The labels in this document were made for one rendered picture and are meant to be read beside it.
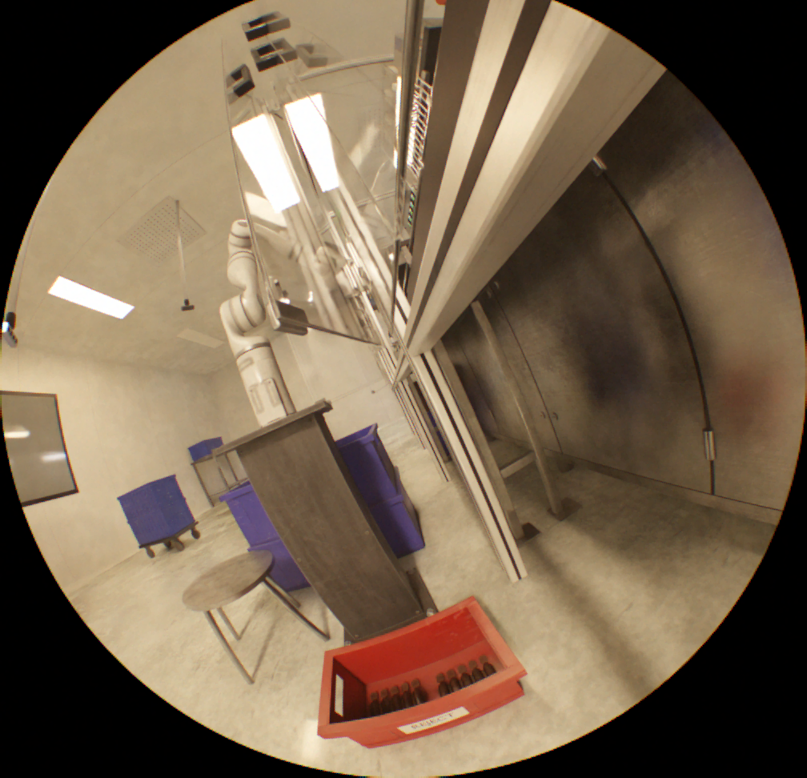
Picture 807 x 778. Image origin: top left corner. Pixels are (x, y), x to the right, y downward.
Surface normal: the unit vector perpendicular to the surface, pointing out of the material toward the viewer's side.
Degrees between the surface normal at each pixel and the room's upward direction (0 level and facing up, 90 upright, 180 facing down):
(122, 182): 180
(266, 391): 90
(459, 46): 90
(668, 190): 90
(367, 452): 90
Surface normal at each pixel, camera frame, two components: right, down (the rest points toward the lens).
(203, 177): 0.42, 0.91
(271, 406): 0.18, -0.15
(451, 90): -0.91, 0.41
